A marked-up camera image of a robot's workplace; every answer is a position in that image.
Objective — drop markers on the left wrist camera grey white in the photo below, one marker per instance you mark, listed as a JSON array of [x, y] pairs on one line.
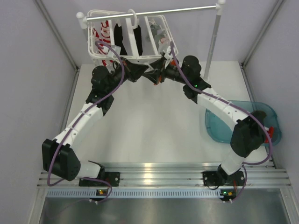
[[114, 52]]

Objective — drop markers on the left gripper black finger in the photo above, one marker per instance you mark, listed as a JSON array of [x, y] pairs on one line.
[[134, 76], [134, 69]]

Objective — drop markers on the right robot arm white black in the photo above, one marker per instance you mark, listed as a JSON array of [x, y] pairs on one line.
[[248, 130]]

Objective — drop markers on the white sock red trim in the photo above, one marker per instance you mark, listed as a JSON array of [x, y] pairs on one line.
[[163, 44]]

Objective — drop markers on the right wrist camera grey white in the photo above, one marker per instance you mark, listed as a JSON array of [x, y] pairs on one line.
[[167, 53]]

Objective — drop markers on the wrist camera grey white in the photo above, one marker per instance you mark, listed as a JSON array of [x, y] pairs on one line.
[[114, 52], [167, 53]]

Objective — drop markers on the silver metal clothes rack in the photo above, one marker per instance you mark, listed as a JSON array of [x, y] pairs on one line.
[[84, 20]]

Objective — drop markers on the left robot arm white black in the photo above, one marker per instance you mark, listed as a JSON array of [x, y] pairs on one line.
[[61, 156]]

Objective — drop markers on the white plastic sock hanger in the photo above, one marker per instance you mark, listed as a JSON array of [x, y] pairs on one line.
[[150, 49]]

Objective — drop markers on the black sock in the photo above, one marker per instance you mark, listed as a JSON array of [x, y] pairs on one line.
[[118, 39], [138, 39]]

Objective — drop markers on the blue plastic basin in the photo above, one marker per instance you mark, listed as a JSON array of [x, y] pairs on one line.
[[220, 132]]

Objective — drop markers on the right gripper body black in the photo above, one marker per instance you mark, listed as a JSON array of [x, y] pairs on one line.
[[173, 73]]

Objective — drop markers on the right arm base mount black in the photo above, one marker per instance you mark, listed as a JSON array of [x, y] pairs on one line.
[[213, 179]]

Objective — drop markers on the red white striped sock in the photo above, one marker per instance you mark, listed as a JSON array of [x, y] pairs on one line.
[[103, 34]]

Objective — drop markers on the slotted grey cable duct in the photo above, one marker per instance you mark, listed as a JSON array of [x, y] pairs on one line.
[[140, 193]]

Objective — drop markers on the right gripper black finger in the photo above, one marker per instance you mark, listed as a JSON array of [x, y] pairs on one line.
[[154, 77], [158, 64]]

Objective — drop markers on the red sock in basin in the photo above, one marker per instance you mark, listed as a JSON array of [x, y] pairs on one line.
[[270, 131]]

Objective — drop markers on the brown sock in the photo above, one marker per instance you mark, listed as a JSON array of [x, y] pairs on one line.
[[259, 115]]

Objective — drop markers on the aluminium mounting rail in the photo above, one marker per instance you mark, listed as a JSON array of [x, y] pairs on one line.
[[189, 175]]

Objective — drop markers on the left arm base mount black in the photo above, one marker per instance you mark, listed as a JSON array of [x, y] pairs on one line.
[[113, 178]]

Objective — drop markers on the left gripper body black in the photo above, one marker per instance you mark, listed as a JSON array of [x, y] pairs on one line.
[[116, 76]]

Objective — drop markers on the grey sock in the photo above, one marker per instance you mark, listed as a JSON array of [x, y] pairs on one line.
[[158, 33]]

